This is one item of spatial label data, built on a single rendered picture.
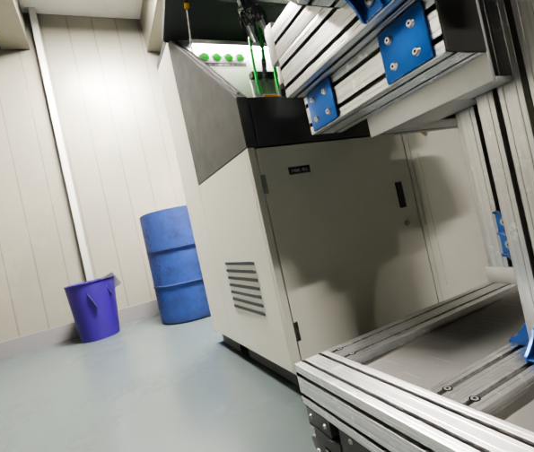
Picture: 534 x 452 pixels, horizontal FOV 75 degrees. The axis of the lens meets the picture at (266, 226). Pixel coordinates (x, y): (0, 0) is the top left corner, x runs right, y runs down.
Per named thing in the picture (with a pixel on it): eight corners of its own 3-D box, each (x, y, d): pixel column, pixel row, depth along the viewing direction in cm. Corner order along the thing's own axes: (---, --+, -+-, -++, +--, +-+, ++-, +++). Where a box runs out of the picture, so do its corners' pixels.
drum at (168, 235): (220, 299, 311) (200, 208, 311) (241, 307, 261) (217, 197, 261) (156, 318, 288) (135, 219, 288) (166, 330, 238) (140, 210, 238)
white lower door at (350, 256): (302, 363, 108) (255, 147, 109) (298, 361, 110) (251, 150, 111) (440, 302, 137) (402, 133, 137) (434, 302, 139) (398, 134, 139)
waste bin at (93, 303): (129, 323, 292) (118, 269, 292) (133, 331, 259) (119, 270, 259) (76, 339, 275) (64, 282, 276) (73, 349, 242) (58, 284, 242)
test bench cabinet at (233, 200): (301, 398, 108) (246, 147, 108) (234, 355, 160) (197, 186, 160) (449, 325, 139) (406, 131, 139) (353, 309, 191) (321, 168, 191)
